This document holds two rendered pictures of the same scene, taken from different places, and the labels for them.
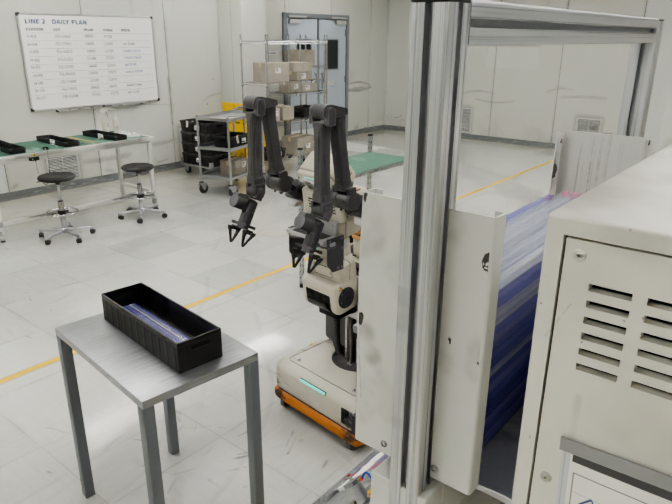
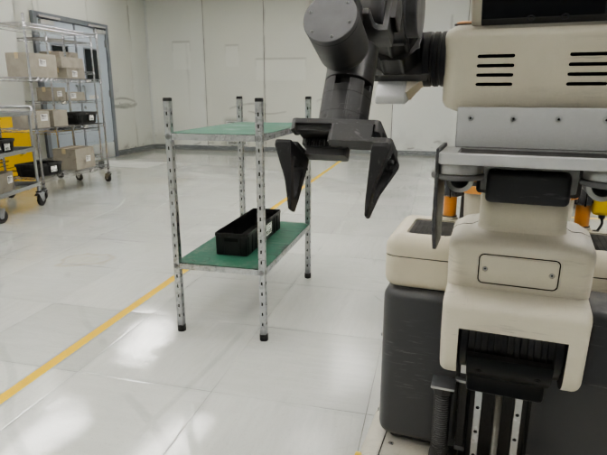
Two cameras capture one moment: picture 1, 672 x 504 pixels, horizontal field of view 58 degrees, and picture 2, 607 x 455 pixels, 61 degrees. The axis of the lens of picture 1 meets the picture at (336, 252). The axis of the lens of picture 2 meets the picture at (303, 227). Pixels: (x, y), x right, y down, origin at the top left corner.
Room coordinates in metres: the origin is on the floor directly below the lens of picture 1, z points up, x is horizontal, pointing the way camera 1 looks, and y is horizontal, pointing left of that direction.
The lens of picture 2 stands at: (2.04, 0.70, 1.12)
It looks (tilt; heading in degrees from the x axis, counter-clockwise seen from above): 15 degrees down; 335
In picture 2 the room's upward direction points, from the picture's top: straight up
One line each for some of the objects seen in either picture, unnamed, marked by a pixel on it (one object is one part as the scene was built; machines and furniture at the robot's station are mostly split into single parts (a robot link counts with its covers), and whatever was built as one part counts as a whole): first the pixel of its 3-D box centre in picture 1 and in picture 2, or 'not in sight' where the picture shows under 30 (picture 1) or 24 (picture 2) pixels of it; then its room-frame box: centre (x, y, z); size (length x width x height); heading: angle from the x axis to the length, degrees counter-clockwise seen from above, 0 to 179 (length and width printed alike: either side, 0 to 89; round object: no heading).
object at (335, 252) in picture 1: (317, 241); (528, 182); (2.59, 0.08, 0.99); 0.28 x 0.16 x 0.22; 45
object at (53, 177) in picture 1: (64, 207); not in sight; (5.57, 2.60, 0.31); 0.52 x 0.49 x 0.62; 141
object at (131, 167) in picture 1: (141, 191); not in sight; (6.32, 2.10, 0.28); 0.54 x 0.52 x 0.57; 74
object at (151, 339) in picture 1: (158, 323); not in sight; (2.03, 0.66, 0.86); 0.57 x 0.17 x 0.11; 44
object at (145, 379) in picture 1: (162, 429); not in sight; (2.00, 0.68, 0.40); 0.70 x 0.45 x 0.80; 44
